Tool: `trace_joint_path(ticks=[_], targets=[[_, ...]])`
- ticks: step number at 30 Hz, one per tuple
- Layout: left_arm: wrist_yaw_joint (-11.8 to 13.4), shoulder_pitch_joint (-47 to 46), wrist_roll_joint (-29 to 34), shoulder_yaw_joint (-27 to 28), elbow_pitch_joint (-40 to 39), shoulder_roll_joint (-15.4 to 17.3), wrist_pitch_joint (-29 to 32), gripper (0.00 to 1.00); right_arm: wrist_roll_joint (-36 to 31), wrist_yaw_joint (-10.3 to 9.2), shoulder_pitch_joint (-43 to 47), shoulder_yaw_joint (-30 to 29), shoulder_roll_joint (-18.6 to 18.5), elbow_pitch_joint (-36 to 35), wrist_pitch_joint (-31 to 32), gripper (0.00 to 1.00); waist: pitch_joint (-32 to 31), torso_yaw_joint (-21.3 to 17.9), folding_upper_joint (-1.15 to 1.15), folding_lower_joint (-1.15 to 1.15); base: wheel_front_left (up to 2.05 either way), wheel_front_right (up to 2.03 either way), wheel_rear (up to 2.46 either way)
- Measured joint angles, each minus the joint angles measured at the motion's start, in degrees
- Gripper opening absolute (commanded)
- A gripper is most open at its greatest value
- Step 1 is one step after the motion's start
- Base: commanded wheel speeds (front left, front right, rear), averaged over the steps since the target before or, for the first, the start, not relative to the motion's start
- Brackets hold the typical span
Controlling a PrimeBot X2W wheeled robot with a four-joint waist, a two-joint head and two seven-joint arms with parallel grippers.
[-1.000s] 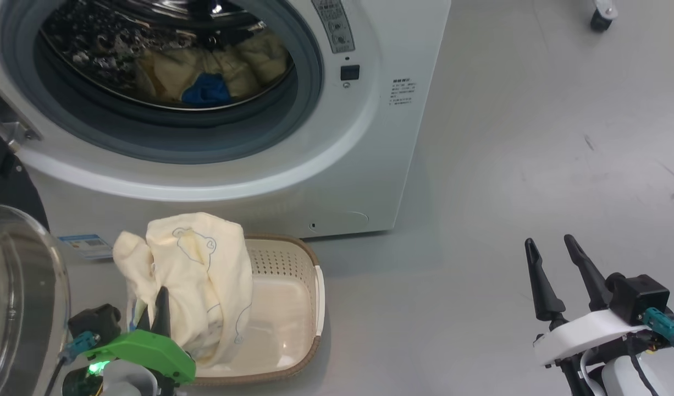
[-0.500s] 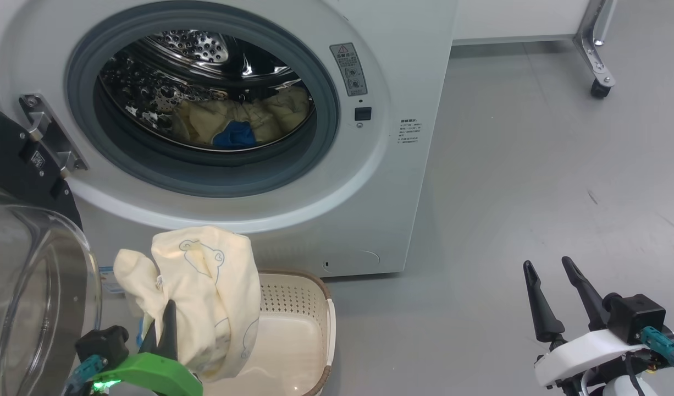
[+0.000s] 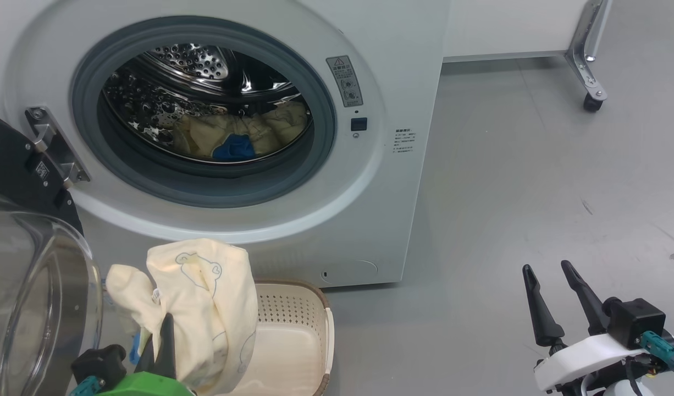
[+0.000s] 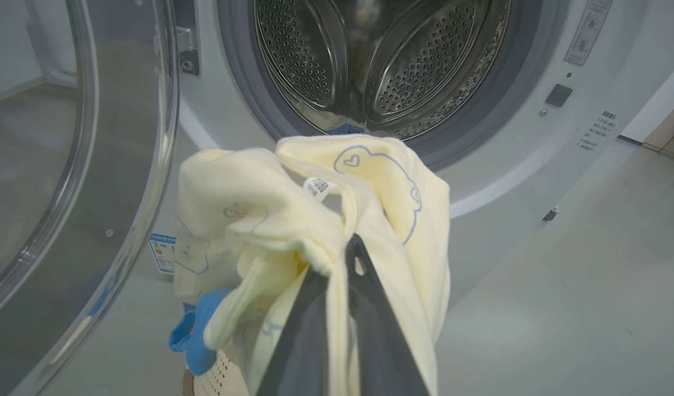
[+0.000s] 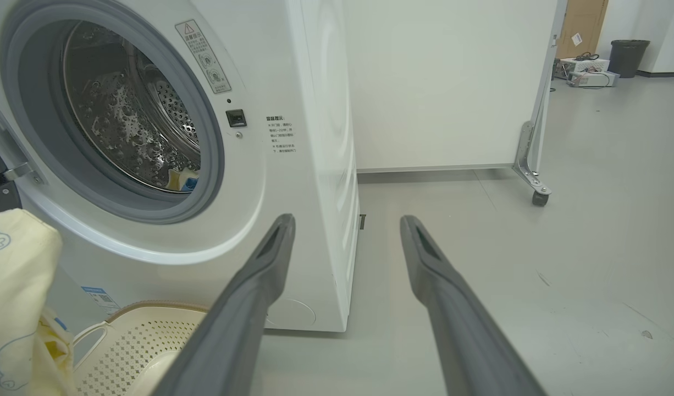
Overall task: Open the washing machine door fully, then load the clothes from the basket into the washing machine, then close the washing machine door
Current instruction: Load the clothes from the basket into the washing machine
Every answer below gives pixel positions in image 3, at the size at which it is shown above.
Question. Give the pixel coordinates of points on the grey metal leg with caster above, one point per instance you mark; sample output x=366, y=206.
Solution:
x=584, y=55

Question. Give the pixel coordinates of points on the black round glass washer door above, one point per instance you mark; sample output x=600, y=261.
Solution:
x=12, y=165

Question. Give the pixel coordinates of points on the round white filter cover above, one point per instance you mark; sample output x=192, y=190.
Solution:
x=351, y=272

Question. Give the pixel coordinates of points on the white partition panel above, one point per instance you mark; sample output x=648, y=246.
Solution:
x=507, y=27

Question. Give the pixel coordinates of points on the perforated steel washer drum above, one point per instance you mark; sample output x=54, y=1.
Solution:
x=194, y=63

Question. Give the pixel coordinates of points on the printed instruction text label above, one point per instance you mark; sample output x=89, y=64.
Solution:
x=404, y=142

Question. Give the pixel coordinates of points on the silver metal door hinge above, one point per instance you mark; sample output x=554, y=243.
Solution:
x=51, y=143

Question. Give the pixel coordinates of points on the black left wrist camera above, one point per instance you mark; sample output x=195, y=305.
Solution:
x=98, y=363

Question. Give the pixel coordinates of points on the cream perforated basket brown rim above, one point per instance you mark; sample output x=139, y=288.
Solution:
x=293, y=352

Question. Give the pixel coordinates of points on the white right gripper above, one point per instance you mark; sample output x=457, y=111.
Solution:
x=579, y=357

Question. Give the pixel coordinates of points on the white front-load washing machine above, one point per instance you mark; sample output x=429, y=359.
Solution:
x=370, y=209

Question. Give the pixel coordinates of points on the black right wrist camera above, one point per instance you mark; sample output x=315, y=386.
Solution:
x=636, y=324

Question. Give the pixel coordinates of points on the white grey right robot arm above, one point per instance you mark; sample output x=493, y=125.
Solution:
x=628, y=389

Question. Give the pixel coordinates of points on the grey warning sticker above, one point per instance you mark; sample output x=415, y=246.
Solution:
x=344, y=81

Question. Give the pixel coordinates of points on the cream garment with blue patch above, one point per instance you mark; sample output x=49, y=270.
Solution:
x=205, y=135

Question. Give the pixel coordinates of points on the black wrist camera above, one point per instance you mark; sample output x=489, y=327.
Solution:
x=98, y=363
x=636, y=324

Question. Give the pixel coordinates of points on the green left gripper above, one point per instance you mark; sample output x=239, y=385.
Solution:
x=144, y=385

